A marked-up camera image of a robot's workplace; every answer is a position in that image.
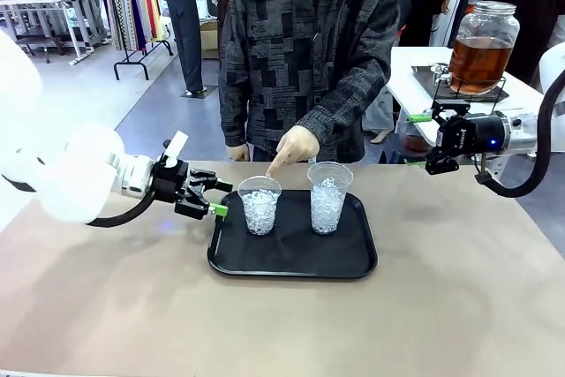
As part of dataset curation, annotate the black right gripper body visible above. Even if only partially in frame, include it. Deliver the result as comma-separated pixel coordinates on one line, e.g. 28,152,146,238
436,112,509,161

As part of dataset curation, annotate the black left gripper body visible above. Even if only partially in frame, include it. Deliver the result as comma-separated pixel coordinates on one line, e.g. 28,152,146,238
149,158,192,215

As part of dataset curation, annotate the short clear iced cup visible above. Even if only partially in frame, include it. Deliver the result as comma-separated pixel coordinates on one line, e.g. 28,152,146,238
237,176,283,237

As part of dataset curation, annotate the person's right sleeved forearm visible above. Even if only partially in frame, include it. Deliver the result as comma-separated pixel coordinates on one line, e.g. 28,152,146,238
218,76,251,148

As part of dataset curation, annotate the person's left sleeved forearm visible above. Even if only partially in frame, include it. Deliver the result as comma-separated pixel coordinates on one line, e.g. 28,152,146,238
304,58,399,148

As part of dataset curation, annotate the glass drink dispenser jar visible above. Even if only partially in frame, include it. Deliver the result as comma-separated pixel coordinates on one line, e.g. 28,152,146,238
448,0,521,96

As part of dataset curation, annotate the tall clear iced cup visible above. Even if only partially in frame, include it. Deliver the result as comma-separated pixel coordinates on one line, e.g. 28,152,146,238
306,162,355,236

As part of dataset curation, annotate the person's right hand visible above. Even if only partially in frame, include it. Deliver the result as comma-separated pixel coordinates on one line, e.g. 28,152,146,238
224,142,251,163

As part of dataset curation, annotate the person's left hand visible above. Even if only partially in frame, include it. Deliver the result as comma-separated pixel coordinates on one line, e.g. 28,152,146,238
266,124,320,178

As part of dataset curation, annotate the clear bucket brown liquid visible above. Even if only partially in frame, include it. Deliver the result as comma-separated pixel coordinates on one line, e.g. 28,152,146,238
399,132,433,154

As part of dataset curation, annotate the brown metal tray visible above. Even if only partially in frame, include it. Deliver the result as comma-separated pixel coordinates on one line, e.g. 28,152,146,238
411,64,510,102

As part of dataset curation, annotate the silver dispenser tap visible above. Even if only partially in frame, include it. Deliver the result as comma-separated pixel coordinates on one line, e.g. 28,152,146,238
430,62,452,87

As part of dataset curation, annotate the white side table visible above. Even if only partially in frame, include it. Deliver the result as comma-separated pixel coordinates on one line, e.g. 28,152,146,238
386,45,545,142

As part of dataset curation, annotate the black plastic serving tray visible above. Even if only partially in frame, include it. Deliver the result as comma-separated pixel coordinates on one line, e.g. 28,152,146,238
207,189,379,281

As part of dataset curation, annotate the brown cardboard box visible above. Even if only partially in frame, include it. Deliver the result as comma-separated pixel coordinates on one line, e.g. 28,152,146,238
200,18,220,61

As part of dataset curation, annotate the mannequin with dark trousers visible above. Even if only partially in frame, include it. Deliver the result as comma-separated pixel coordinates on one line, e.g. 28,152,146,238
144,0,207,96

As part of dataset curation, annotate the person's grey patchwork jacket torso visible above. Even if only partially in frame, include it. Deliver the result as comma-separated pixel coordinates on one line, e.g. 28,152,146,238
218,0,401,164

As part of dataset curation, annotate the fabric sample rack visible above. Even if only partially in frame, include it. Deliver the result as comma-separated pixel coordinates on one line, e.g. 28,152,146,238
94,0,174,82

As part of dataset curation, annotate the grey metal work table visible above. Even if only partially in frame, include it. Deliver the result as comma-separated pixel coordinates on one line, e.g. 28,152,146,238
0,0,109,65

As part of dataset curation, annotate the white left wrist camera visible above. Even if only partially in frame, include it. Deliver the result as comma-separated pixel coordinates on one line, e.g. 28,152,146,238
163,131,189,169

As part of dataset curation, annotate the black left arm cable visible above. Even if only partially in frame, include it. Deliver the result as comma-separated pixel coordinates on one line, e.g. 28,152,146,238
86,193,161,229

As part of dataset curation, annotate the dark mannequin base plate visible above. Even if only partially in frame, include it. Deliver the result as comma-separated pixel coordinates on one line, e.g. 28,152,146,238
179,84,220,100

